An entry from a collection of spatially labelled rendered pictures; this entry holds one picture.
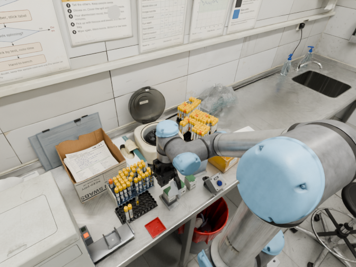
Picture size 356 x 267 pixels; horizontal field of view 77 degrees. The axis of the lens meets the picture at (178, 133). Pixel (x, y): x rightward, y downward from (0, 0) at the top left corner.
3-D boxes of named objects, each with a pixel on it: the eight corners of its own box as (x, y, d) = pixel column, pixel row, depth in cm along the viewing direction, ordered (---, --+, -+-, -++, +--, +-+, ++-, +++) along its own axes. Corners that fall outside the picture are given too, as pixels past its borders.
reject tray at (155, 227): (153, 239, 92) (152, 238, 91) (144, 225, 96) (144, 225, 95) (166, 229, 95) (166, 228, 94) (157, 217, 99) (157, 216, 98)
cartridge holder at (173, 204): (170, 211, 101) (170, 207, 99) (159, 197, 106) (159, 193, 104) (179, 205, 104) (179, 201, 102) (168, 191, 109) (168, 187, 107)
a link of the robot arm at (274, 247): (278, 256, 73) (297, 238, 64) (249, 278, 67) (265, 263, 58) (252, 224, 80) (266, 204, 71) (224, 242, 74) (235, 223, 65)
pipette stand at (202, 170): (191, 179, 115) (193, 167, 109) (184, 170, 120) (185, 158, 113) (207, 172, 119) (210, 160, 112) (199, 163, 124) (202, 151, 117)
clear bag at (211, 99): (208, 121, 153) (212, 98, 141) (188, 111, 161) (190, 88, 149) (227, 105, 169) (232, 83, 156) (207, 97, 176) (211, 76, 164)
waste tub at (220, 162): (223, 174, 119) (227, 161, 112) (205, 159, 126) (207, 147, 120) (238, 162, 126) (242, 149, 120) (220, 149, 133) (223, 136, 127)
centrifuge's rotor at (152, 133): (151, 155, 119) (151, 145, 115) (141, 138, 129) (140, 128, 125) (177, 147, 125) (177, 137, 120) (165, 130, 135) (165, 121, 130)
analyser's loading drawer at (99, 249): (85, 270, 80) (81, 265, 77) (78, 255, 84) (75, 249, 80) (135, 237, 90) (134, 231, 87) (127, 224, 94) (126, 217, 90)
